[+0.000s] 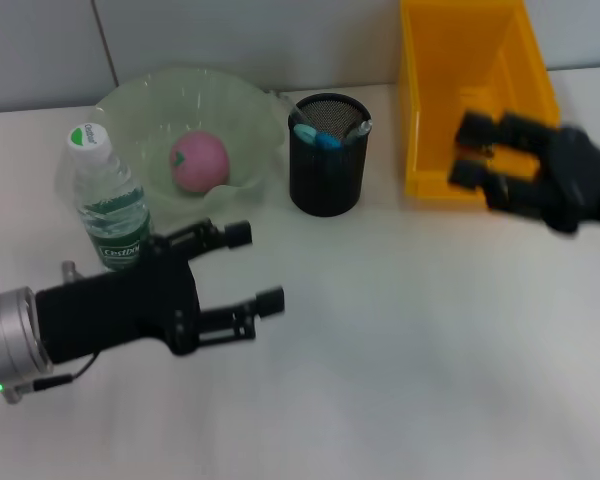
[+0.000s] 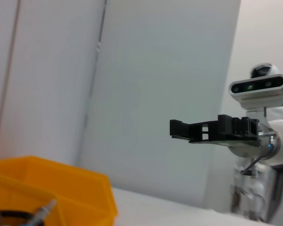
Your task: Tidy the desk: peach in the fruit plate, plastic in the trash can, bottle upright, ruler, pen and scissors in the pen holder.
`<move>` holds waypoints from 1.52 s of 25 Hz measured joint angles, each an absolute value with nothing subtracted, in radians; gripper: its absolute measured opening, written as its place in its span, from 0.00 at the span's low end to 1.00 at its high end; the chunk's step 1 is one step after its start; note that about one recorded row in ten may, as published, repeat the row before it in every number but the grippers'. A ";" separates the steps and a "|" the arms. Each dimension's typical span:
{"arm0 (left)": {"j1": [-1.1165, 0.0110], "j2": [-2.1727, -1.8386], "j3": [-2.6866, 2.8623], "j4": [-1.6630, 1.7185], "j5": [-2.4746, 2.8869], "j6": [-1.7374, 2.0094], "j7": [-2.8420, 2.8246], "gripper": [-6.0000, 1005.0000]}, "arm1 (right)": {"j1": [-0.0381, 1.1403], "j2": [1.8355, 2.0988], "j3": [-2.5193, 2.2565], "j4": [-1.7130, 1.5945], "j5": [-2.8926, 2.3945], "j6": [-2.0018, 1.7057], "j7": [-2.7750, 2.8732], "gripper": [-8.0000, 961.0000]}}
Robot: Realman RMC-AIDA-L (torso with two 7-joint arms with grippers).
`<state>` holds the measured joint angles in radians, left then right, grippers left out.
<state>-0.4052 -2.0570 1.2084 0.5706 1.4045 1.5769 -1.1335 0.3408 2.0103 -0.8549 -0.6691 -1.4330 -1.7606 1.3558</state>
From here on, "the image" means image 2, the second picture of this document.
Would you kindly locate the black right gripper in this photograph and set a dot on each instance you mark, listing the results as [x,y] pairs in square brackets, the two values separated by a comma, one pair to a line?
[226,131]

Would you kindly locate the silver ballpoint pen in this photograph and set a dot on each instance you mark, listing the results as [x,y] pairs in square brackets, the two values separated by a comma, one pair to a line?
[43,212]

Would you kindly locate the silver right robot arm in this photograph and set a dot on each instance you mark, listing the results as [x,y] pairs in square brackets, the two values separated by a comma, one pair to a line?
[280,141]

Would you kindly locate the black mesh pen holder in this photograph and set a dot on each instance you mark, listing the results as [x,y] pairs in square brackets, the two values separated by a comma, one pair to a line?
[16,213]

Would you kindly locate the grey robot stand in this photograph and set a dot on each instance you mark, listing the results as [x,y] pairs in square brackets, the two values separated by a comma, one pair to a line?
[277,188]

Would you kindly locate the yellow plastic bin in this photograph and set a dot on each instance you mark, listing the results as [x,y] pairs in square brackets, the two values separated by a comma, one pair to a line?
[61,183]

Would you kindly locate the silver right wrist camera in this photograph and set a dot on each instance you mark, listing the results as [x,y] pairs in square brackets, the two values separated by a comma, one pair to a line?
[257,96]

